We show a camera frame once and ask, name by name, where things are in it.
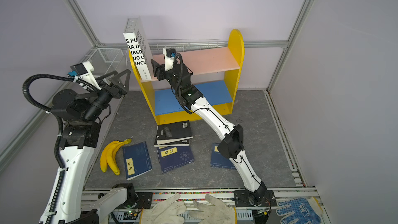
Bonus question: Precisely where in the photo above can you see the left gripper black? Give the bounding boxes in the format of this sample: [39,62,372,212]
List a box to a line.
[83,70,131,122]

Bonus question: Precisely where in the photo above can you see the white book black lettering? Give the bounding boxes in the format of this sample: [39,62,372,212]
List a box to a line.
[123,17,152,82]

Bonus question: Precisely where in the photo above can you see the black book wolf cover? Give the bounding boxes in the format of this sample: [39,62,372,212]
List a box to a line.
[154,121,193,146]

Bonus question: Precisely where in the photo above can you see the black book antler cover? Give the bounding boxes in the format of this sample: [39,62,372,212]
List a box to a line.
[154,139,191,149]

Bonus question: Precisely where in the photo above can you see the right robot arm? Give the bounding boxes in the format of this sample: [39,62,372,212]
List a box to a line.
[151,48,271,206]

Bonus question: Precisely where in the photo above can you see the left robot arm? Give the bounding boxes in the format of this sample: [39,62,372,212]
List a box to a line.
[22,69,137,224]

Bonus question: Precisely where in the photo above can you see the white mesh box basket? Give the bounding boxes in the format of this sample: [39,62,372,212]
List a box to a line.
[83,48,127,78]

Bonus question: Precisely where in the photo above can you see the yellow pink blue bookshelf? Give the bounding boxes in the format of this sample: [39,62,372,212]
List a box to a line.
[127,29,245,125]

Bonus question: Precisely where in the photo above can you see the yellow banana bunch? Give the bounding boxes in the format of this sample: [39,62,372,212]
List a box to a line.
[100,139,132,175]

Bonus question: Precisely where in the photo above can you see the blue booklet left yellow label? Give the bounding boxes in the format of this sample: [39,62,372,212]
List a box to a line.
[122,142,152,180]

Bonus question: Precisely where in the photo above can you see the blue booklet yellow label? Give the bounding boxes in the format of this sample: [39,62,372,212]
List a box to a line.
[122,142,152,180]
[157,146,195,174]
[210,143,236,170]

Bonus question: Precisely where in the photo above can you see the blue booklet centre yellow label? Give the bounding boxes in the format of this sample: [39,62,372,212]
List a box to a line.
[157,146,195,174]

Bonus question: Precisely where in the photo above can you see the blue booklet right yellow label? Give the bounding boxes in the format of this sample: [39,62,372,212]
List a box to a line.
[210,143,236,170]

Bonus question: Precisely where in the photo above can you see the white work glove centre left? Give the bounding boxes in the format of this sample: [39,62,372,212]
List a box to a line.
[140,194,187,224]

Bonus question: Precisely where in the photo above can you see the white work glove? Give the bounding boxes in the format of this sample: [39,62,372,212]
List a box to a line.
[140,194,187,224]
[189,194,237,224]

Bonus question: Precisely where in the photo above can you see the white work glove centre right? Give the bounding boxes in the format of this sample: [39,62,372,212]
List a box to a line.
[189,194,237,224]

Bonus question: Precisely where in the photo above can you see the blue dotted glove right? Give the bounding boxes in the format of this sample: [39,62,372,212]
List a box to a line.
[276,197,323,224]

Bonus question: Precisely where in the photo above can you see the white wire rack basket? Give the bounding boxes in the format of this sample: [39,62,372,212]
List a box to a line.
[149,41,221,56]

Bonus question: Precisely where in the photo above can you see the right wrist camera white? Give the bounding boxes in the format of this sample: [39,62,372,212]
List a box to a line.
[163,47,176,71]

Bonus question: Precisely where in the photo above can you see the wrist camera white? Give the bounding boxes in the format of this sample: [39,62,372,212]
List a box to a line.
[68,61,101,90]
[163,47,176,71]

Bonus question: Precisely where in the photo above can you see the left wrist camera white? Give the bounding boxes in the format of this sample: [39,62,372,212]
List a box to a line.
[68,61,101,90]

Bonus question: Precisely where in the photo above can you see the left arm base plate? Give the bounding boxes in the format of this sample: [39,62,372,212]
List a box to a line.
[123,191,153,210]

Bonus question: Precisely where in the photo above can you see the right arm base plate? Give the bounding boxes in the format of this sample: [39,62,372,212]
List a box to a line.
[233,190,277,207]

